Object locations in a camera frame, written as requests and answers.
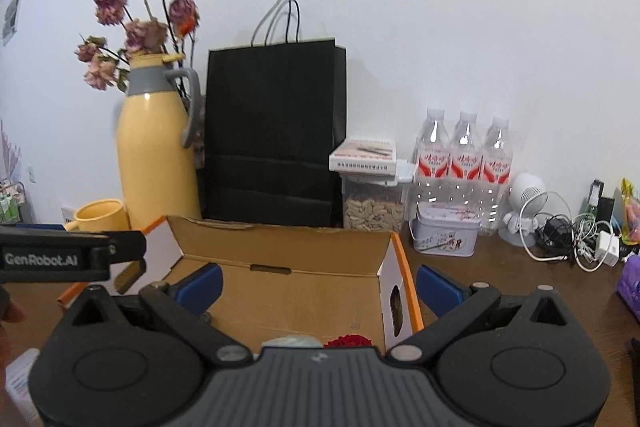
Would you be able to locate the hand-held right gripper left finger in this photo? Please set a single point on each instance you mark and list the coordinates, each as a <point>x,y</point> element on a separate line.
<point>205,282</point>

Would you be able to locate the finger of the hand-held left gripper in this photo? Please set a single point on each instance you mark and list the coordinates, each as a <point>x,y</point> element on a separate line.
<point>40,226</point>
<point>127,246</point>

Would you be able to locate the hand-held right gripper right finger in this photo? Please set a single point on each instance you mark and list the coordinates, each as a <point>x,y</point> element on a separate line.
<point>440,289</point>

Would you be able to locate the red cardboard box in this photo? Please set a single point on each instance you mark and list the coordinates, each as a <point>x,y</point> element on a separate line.
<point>300,302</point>

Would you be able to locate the person's left hand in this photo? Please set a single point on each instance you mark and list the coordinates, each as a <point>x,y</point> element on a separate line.
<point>12,309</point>

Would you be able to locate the white carton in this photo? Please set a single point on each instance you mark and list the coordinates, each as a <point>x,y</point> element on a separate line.
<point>67,214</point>

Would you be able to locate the yellow mug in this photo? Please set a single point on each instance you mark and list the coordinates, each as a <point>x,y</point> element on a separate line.
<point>100,214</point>

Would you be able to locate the white printed tin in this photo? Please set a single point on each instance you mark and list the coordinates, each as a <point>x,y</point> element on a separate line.
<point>445,234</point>

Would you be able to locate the yellow thermos jug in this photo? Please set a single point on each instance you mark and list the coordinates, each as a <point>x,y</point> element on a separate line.
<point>150,147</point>

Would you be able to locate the red rose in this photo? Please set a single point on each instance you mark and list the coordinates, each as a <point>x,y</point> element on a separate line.
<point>350,341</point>

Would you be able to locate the clear container of seeds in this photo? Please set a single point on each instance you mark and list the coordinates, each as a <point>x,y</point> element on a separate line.
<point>372,209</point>

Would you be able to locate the small white desk fan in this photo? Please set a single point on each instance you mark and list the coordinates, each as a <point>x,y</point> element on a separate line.
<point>527,194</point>

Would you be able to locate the clear water bottle red label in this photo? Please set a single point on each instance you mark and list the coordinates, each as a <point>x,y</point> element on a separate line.
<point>497,167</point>
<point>432,157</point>
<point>466,159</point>

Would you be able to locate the flat white box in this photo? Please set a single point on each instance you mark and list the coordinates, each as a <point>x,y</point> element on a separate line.
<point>362,154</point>

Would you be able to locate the black paper bag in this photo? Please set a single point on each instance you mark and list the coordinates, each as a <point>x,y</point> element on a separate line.
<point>270,132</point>

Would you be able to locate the white charger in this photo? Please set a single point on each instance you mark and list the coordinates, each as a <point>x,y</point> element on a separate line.
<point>607,249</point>

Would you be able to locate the black upright device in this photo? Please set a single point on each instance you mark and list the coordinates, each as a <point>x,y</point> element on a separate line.
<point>600,204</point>

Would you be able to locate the purple packet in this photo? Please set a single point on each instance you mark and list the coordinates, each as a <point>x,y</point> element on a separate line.
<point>631,287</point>

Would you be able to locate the white wall socket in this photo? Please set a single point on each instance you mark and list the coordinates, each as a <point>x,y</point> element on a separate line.
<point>31,173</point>

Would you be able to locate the purple wall decoration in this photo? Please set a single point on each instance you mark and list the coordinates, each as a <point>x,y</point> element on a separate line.
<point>9,154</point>

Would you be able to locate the wall picture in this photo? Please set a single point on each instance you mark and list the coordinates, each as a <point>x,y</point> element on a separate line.
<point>12,14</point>

